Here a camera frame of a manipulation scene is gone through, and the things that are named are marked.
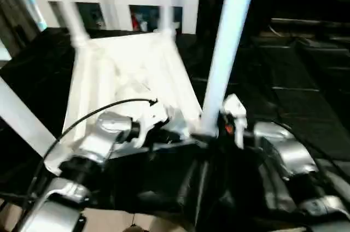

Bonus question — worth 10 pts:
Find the white plastic table leg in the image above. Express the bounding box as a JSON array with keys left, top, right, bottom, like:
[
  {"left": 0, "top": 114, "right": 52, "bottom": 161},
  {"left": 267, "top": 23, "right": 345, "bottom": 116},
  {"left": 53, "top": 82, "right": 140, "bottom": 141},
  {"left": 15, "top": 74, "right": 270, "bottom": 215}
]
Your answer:
[
  {"left": 53, "top": 0, "right": 91, "bottom": 48},
  {"left": 0, "top": 77, "right": 57, "bottom": 149},
  {"left": 158, "top": 0, "right": 177, "bottom": 38},
  {"left": 201, "top": 0, "right": 260, "bottom": 134}
]

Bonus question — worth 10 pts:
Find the white plastic table top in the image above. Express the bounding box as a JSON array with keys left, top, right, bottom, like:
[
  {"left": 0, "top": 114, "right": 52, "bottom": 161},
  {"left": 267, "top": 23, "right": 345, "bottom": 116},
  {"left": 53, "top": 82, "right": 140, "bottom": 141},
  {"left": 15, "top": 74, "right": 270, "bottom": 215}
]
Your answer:
[{"left": 43, "top": 31, "right": 208, "bottom": 177}]

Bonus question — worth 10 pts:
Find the black plastic mat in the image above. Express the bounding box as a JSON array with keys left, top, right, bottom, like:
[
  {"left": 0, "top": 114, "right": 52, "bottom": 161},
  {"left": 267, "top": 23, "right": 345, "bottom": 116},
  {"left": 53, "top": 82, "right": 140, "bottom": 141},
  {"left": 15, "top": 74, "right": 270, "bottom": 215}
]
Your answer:
[{"left": 0, "top": 26, "right": 350, "bottom": 227}]

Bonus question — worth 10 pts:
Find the long grey metal bar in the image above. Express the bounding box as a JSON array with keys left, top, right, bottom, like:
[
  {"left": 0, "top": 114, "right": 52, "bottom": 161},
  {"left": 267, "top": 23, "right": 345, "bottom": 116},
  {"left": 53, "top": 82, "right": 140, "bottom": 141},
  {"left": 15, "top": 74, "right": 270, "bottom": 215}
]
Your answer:
[{"left": 270, "top": 18, "right": 350, "bottom": 29}]

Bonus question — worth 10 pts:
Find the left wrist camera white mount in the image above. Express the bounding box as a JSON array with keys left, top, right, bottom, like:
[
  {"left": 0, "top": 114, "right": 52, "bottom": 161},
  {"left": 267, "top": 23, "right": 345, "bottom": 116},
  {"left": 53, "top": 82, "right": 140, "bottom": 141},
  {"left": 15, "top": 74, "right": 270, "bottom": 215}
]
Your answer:
[{"left": 133, "top": 100, "right": 172, "bottom": 148}]

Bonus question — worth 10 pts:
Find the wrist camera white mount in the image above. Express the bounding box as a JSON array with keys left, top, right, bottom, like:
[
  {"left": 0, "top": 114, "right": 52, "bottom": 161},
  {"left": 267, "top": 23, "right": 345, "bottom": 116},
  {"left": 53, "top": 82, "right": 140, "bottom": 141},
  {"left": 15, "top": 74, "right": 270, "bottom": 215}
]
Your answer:
[
  {"left": 133, "top": 100, "right": 172, "bottom": 148},
  {"left": 221, "top": 94, "right": 248, "bottom": 149}
]

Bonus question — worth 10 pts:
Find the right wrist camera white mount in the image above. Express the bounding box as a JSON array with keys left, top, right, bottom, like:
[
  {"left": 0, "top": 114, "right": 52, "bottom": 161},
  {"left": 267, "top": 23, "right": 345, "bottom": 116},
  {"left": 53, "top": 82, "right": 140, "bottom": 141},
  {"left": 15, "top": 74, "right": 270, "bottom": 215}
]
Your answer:
[{"left": 221, "top": 94, "right": 248, "bottom": 149}]

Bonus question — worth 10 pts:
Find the black left wrist camera cable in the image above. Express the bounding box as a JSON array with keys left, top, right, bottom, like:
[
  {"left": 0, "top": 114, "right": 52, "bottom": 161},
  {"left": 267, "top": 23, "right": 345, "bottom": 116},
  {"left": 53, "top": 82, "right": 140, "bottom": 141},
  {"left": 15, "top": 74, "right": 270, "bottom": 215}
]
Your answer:
[{"left": 20, "top": 97, "right": 159, "bottom": 216}]

